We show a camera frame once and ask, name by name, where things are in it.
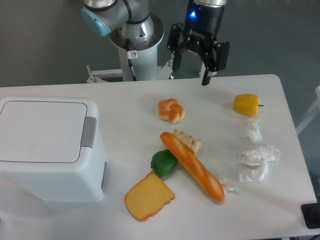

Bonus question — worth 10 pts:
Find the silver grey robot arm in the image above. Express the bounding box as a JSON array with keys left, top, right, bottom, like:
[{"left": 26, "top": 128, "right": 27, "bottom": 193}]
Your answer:
[{"left": 81, "top": 0, "right": 230, "bottom": 86}]

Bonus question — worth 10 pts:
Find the crumpled white tissue upper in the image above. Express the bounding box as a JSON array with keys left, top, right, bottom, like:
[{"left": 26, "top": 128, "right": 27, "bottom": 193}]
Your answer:
[{"left": 239, "top": 119, "right": 263, "bottom": 145}]

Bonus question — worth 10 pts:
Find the crumpled white tissue middle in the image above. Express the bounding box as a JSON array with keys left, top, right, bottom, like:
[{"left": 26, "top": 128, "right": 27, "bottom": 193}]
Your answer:
[{"left": 239, "top": 145, "right": 281, "bottom": 167}]

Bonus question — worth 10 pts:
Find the black device at edge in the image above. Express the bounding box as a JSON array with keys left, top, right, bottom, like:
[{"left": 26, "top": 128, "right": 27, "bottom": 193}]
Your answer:
[{"left": 301, "top": 203, "right": 320, "bottom": 229}]

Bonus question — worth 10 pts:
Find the braided bread roll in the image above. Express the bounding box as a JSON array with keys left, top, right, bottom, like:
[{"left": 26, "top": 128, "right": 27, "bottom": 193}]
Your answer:
[{"left": 158, "top": 98, "right": 186, "bottom": 124}]

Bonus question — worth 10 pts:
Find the green bell pepper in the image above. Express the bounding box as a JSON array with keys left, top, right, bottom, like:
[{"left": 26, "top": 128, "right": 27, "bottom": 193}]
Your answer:
[{"left": 150, "top": 149, "right": 178, "bottom": 178}]

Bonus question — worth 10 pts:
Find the orange baguette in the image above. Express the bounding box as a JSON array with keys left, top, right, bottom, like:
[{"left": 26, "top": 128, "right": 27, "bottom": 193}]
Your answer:
[{"left": 160, "top": 132, "right": 225, "bottom": 204}]

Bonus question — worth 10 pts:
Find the white frame at right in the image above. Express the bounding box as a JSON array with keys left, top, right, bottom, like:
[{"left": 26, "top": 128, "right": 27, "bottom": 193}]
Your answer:
[{"left": 295, "top": 86, "right": 320, "bottom": 135}]

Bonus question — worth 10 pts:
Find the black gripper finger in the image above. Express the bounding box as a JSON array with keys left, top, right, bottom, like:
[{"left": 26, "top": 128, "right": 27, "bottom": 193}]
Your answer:
[
  {"left": 166, "top": 23, "right": 185, "bottom": 79},
  {"left": 201, "top": 41, "right": 230, "bottom": 86}
]

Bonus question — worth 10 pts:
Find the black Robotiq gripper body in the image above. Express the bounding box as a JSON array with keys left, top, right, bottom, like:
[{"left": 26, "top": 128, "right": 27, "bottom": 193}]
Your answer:
[{"left": 181, "top": 0, "right": 224, "bottom": 55}]

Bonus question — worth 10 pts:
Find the small crumpled white tissue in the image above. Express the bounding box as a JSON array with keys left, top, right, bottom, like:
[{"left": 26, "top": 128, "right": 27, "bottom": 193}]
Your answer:
[{"left": 218, "top": 175, "right": 237, "bottom": 193}]

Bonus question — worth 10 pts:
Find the crumpled white tissue lower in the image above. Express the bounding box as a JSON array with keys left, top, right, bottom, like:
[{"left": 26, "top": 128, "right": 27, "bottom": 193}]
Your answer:
[{"left": 237, "top": 161, "right": 269, "bottom": 184}]

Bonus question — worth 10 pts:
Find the toast bread slice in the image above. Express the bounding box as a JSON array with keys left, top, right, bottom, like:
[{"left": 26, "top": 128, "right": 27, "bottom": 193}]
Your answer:
[{"left": 124, "top": 171, "right": 175, "bottom": 222}]

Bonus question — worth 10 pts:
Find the yellow bell pepper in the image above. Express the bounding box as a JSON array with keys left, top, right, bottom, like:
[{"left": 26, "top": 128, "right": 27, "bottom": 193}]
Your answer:
[{"left": 233, "top": 93, "right": 264, "bottom": 117}]

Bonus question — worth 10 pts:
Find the white push-button trash can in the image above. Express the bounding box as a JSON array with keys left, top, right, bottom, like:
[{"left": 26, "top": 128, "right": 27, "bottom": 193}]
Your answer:
[{"left": 0, "top": 96, "right": 108, "bottom": 202}]

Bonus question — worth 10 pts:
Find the beige ginger root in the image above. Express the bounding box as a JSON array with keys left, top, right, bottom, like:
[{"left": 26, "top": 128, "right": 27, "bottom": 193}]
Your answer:
[{"left": 173, "top": 129, "right": 202, "bottom": 155}]

